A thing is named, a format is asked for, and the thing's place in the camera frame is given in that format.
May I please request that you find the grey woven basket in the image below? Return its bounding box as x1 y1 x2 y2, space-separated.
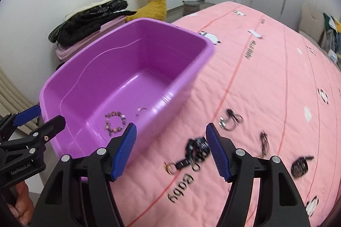
184 1 201 14

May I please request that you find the person's left hand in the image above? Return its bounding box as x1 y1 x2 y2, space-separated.
8 181 35 225

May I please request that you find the pink storage box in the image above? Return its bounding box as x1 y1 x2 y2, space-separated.
55 15 127 60

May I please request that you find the black puffer jacket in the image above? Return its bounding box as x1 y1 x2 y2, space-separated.
48 0 137 46

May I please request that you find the dark thin necklace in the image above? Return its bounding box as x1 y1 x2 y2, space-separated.
260 131 270 158

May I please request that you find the purple plastic tub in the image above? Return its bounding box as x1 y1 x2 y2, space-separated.
39 18 216 183

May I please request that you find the small black patterned accessory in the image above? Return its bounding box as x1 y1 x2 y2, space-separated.
290 155 315 178

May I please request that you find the black bow charm with clasp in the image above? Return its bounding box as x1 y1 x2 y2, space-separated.
163 136 212 175

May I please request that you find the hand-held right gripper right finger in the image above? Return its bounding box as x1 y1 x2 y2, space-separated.
206 123 307 227

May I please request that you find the white paper tag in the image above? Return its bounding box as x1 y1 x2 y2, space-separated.
248 29 264 39

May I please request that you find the pile of clothes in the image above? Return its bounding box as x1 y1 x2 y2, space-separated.
321 13 341 62

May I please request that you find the pink printed bedspread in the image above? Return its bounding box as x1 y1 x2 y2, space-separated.
80 1 341 227

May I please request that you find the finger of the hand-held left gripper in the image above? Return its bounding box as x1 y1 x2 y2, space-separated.
0 115 66 153
0 105 42 140

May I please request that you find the black cord bracelet silver clasp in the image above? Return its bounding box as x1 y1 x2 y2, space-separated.
218 108 244 132

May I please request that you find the beige ribbed cushion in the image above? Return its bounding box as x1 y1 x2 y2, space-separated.
0 67 43 137

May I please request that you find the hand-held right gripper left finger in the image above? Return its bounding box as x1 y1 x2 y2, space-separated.
32 123 137 227

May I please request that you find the beaded bracelet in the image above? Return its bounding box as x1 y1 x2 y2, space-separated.
104 110 128 136

